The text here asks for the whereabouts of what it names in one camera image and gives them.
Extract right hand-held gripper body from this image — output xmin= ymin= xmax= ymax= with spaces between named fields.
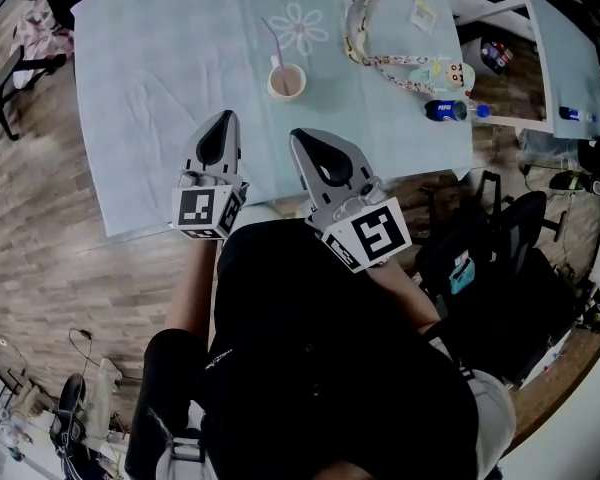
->
xmin=304 ymin=175 xmax=413 ymax=274

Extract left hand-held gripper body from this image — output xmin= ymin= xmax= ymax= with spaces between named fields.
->
xmin=171 ymin=167 xmax=251 ymax=242

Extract white cup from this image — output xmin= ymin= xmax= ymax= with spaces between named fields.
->
xmin=266 ymin=55 xmax=308 ymax=103

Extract purple bendy straw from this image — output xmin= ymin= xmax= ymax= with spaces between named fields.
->
xmin=260 ymin=16 xmax=292 ymax=94

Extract person's right forearm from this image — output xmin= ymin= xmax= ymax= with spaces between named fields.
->
xmin=374 ymin=257 xmax=441 ymax=334

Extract person's left forearm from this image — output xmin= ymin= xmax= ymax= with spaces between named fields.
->
xmin=163 ymin=235 xmax=221 ymax=342

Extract person's light trousers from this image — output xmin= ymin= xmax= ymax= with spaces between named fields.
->
xmin=237 ymin=202 xmax=314 ymax=225

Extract pale blue flowered tablecloth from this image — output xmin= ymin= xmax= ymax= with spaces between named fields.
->
xmin=69 ymin=0 xmax=476 ymax=239

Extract teal pouch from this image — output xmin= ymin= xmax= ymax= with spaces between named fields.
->
xmin=448 ymin=256 xmax=476 ymax=295

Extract blue label cola bottle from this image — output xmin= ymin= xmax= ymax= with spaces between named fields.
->
xmin=423 ymin=98 xmax=492 ymax=124

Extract pale green cartoon pouch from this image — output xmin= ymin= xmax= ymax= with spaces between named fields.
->
xmin=408 ymin=60 xmax=476 ymax=94

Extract person's black shirt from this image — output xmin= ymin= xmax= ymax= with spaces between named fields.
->
xmin=124 ymin=217 xmax=481 ymax=480

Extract small clear plastic packet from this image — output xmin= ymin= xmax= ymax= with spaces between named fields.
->
xmin=408 ymin=0 xmax=440 ymax=32

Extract white bag with wrappers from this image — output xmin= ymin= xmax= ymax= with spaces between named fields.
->
xmin=459 ymin=37 xmax=515 ymax=77

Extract pink cloth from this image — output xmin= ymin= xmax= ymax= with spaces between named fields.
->
xmin=9 ymin=7 xmax=76 ymax=89

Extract beige cloth bag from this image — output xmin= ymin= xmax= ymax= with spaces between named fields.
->
xmin=79 ymin=357 xmax=124 ymax=439

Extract blue label plastic bottle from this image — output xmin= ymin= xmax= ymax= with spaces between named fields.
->
xmin=558 ymin=106 xmax=599 ymax=123

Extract white table with blue top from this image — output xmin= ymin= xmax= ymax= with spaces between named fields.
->
xmin=452 ymin=0 xmax=600 ymax=141

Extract patterned lanyard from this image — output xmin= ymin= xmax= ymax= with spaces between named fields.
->
xmin=343 ymin=0 xmax=451 ymax=94

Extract black cable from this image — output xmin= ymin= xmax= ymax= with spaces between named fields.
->
xmin=68 ymin=327 xmax=146 ymax=384

